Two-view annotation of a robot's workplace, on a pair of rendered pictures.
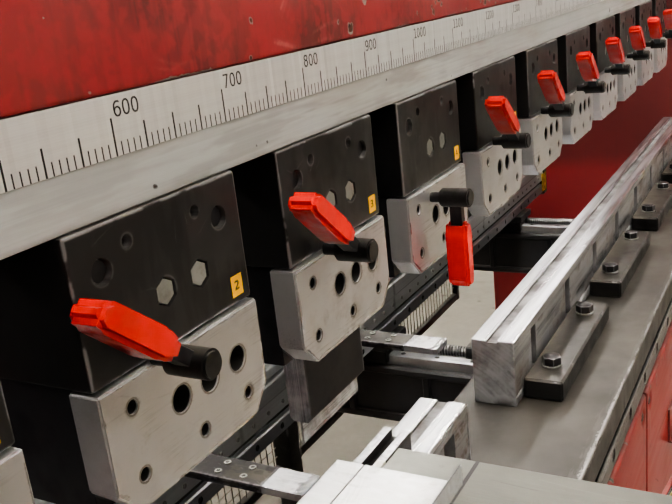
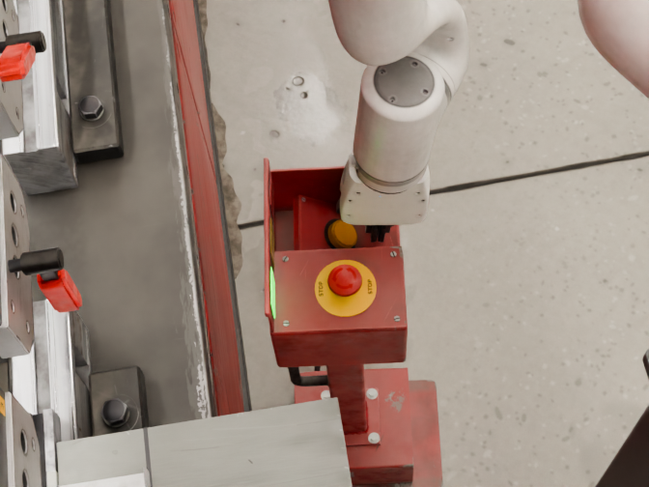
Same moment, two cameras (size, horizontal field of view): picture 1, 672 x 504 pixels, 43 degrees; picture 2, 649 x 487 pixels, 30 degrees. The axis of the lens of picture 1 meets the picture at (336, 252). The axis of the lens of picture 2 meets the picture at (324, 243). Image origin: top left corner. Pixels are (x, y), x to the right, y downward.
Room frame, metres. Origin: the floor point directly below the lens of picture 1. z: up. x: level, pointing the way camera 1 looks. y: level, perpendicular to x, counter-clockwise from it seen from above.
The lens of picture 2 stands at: (0.33, -0.08, 2.06)
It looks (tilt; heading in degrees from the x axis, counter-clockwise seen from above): 64 degrees down; 327
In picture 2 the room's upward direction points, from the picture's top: 6 degrees counter-clockwise
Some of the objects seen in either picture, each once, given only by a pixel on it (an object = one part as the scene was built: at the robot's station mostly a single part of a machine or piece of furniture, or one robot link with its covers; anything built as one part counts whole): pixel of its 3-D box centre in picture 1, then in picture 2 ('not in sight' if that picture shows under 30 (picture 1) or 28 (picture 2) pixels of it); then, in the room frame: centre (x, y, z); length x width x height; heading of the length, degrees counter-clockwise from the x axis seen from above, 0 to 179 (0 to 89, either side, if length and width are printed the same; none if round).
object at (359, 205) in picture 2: not in sight; (385, 182); (0.83, -0.50, 0.85); 0.10 x 0.07 x 0.11; 53
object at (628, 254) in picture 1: (621, 261); not in sight; (1.53, -0.53, 0.89); 0.30 x 0.05 x 0.03; 150
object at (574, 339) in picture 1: (569, 346); (90, 47); (1.18, -0.33, 0.89); 0.30 x 0.05 x 0.03; 150
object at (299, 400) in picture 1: (326, 367); not in sight; (0.69, 0.02, 1.13); 0.10 x 0.02 x 0.10; 150
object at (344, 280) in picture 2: not in sight; (345, 284); (0.78, -0.40, 0.79); 0.04 x 0.04 x 0.04
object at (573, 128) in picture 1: (554, 85); not in sight; (1.36, -0.37, 1.26); 0.15 x 0.09 x 0.17; 150
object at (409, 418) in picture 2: not in sight; (368, 427); (0.81, -0.44, 0.06); 0.25 x 0.20 x 0.12; 53
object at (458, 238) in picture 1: (453, 237); (48, 283); (0.79, -0.11, 1.20); 0.04 x 0.02 x 0.10; 60
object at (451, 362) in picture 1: (321, 363); not in sight; (1.40, 0.05, 0.81); 0.64 x 0.08 x 0.14; 60
